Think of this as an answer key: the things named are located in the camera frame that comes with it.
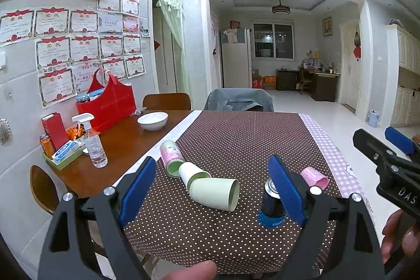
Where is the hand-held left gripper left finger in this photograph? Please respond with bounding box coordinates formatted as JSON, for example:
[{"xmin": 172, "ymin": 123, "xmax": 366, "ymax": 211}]
[{"xmin": 38, "ymin": 155, "xmax": 158, "ymax": 280}]

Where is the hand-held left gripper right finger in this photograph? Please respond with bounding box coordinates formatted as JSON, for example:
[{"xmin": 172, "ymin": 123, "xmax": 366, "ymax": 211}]
[{"xmin": 267, "ymin": 155, "xmax": 386, "ymax": 280}]

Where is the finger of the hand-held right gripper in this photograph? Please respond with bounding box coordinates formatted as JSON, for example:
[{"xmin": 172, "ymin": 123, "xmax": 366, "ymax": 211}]
[
  {"xmin": 353, "ymin": 128, "xmax": 395, "ymax": 166},
  {"xmin": 384, "ymin": 126, "xmax": 420, "ymax": 156}
]

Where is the light green cup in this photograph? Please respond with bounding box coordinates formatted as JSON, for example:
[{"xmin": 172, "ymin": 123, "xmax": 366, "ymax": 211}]
[{"xmin": 188, "ymin": 177, "xmax": 240, "ymax": 212}]

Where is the pink cup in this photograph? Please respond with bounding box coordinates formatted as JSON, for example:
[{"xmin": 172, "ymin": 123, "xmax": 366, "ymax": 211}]
[{"xmin": 300, "ymin": 167, "xmax": 330, "ymax": 191}]

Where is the white cup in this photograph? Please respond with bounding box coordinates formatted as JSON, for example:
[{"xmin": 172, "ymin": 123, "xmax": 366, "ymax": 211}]
[{"xmin": 178, "ymin": 162, "xmax": 212, "ymax": 193}]

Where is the person's right hand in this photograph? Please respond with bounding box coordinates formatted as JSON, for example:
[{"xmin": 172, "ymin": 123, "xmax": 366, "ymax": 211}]
[{"xmin": 381, "ymin": 208, "xmax": 420, "ymax": 264}]

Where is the person's left hand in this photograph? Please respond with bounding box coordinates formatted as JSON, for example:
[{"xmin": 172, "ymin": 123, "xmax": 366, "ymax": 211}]
[{"xmin": 154, "ymin": 260, "xmax": 218, "ymax": 280}]

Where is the dark blue can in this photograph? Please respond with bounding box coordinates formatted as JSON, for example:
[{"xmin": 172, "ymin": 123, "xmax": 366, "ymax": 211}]
[{"xmin": 258, "ymin": 178, "xmax": 288, "ymax": 229}]

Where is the pink checkered tablecloth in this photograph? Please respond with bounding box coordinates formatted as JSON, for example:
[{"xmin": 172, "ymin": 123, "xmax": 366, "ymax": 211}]
[{"xmin": 297, "ymin": 113, "xmax": 375, "ymax": 225}]

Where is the pink and green canister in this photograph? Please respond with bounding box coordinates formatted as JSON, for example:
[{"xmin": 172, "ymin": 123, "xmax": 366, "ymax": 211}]
[{"xmin": 160, "ymin": 140, "xmax": 186, "ymax": 177}]

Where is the clear spray bottle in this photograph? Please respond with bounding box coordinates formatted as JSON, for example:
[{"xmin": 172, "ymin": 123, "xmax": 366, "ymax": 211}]
[{"xmin": 71, "ymin": 113, "xmax": 108, "ymax": 168}]

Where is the white cabinet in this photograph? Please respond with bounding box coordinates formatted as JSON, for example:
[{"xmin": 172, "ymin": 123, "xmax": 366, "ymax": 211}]
[{"xmin": 386, "ymin": 24, "xmax": 420, "ymax": 129}]

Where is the white bowl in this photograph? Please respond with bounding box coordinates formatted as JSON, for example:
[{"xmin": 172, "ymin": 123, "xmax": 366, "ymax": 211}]
[{"xmin": 137, "ymin": 111, "xmax": 169, "ymax": 131}]

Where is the brown polka dot tablecloth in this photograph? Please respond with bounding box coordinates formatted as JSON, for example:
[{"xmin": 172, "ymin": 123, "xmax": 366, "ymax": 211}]
[{"xmin": 123, "ymin": 110, "xmax": 342, "ymax": 274}]

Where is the dark wooden desk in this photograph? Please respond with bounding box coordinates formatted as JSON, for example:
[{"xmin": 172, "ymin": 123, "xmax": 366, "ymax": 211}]
[{"xmin": 298, "ymin": 68, "xmax": 341, "ymax": 103}]

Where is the white door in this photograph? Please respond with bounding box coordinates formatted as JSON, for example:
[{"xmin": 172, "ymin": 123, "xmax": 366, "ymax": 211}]
[{"xmin": 339, "ymin": 20, "xmax": 362, "ymax": 110}]

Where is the green tray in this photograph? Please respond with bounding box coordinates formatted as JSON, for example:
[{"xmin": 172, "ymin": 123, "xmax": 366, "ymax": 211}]
[{"xmin": 41, "ymin": 142, "xmax": 87, "ymax": 172}]

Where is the blue and white packet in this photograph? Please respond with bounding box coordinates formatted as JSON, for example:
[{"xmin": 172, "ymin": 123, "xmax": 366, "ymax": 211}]
[{"xmin": 51, "ymin": 140, "xmax": 81, "ymax": 164}]

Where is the orange snack packet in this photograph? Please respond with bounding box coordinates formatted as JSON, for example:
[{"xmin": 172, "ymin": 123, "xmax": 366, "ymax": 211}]
[{"xmin": 67, "ymin": 125, "xmax": 88, "ymax": 141}]

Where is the red bag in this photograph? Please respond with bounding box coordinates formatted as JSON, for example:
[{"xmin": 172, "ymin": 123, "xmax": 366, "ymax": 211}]
[{"xmin": 76, "ymin": 68, "xmax": 137, "ymax": 133}]

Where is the dark desk chair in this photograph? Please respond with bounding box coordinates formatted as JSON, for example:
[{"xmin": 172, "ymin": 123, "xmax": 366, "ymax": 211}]
[{"xmin": 297, "ymin": 66, "xmax": 311, "ymax": 94}]

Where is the wooden chair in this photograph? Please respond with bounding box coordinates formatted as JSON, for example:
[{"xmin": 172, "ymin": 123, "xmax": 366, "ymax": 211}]
[
  {"xmin": 142, "ymin": 93, "xmax": 192, "ymax": 111},
  {"xmin": 29, "ymin": 165, "xmax": 61, "ymax": 215}
]

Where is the red door ornament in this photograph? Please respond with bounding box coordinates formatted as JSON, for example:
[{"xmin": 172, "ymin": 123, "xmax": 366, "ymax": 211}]
[{"xmin": 352, "ymin": 32, "xmax": 362, "ymax": 61}]

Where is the dark low cabinet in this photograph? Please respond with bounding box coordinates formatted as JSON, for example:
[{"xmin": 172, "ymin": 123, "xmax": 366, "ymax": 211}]
[{"xmin": 276, "ymin": 69, "xmax": 299, "ymax": 91}]

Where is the orange can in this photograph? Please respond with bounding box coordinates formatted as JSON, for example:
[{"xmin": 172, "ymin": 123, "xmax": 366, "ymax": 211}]
[{"xmin": 39, "ymin": 134, "xmax": 55, "ymax": 159}]

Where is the grey jacket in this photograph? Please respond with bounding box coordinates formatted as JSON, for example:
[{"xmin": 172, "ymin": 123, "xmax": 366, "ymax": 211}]
[{"xmin": 204, "ymin": 88, "xmax": 275, "ymax": 113}]

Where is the window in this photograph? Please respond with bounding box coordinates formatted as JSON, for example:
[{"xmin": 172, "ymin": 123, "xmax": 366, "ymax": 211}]
[{"xmin": 252, "ymin": 22, "xmax": 295, "ymax": 60}]

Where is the white refrigerator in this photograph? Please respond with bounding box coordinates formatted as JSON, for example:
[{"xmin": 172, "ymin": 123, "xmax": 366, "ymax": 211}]
[{"xmin": 220, "ymin": 27, "xmax": 252, "ymax": 89}]

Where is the ceiling fan lamp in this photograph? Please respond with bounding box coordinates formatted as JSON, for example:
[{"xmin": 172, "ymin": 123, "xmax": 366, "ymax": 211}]
[{"xmin": 271, "ymin": 0, "xmax": 291, "ymax": 14}]

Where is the green curtain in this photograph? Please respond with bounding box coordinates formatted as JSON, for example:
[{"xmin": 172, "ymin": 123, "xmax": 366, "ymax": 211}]
[{"xmin": 151, "ymin": 0, "xmax": 191, "ymax": 94}]

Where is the group of wall certificates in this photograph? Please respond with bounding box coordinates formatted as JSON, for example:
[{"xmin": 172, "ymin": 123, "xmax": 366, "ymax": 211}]
[{"xmin": 0, "ymin": 0, "xmax": 147, "ymax": 109}]

